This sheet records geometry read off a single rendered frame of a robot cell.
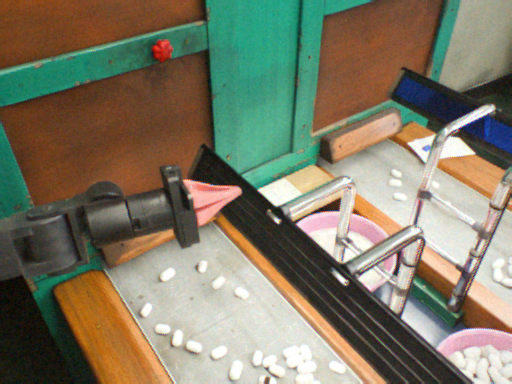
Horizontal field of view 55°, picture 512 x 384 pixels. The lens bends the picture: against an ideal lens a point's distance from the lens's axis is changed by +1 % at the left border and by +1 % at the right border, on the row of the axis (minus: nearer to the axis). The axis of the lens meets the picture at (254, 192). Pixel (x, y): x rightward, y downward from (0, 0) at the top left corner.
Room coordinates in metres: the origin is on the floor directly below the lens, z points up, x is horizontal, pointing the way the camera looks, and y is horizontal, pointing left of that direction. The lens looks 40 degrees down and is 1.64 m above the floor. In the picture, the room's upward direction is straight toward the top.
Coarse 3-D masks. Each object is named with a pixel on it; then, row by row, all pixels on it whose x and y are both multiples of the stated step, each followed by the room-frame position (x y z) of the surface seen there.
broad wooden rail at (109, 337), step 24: (72, 288) 0.70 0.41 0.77; (96, 288) 0.69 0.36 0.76; (72, 312) 0.63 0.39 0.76; (96, 312) 0.63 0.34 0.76; (120, 312) 0.63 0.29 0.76; (96, 336) 0.57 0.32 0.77; (120, 336) 0.57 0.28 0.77; (144, 336) 0.59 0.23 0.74; (96, 360) 0.52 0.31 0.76; (120, 360) 0.52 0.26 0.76; (144, 360) 0.52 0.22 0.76
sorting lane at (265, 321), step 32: (160, 256) 0.81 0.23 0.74; (192, 256) 0.81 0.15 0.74; (224, 256) 0.81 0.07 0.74; (128, 288) 0.71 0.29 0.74; (160, 288) 0.71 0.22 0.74; (192, 288) 0.71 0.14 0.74; (224, 288) 0.71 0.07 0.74; (256, 288) 0.71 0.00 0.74; (160, 320) 0.63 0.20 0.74; (192, 320) 0.63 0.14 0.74; (224, 320) 0.63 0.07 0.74; (256, 320) 0.63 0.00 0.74; (288, 320) 0.63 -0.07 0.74; (160, 352) 0.55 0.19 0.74; (192, 352) 0.55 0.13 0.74; (320, 352) 0.55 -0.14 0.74
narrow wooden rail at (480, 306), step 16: (336, 208) 1.02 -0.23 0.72; (368, 208) 0.96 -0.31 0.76; (384, 224) 0.90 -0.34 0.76; (432, 256) 0.79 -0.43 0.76; (432, 272) 0.75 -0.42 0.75; (448, 272) 0.74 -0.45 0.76; (448, 288) 0.71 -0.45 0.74; (480, 288) 0.70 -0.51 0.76; (464, 304) 0.68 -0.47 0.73; (480, 304) 0.65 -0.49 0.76; (496, 304) 0.65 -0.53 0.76; (464, 320) 0.66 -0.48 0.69; (480, 320) 0.64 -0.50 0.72; (496, 320) 0.62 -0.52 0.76; (496, 336) 0.61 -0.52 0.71
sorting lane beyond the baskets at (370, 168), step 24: (384, 144) 1.30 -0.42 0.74; (336, 168) 1.17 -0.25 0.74; (360, 168) 1.17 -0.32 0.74; (384, 168) 1.17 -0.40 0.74; (408, 168) 1.17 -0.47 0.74; (360, 192) 1.06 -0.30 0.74; (384, 192) 1.06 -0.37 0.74; (408, 192) 1.06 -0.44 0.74; (456, 192) 1.06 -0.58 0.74; (408, 216) 0.96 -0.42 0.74; (432, 216) 0.96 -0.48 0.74; (480, 216) 0.96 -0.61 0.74; (504, 216) 0.96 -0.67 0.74; (432, 240) 0.87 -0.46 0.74; (456, 240) 0.87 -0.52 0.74; (504, 240) 0.87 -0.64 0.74; (504, 288) 0.72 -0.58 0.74
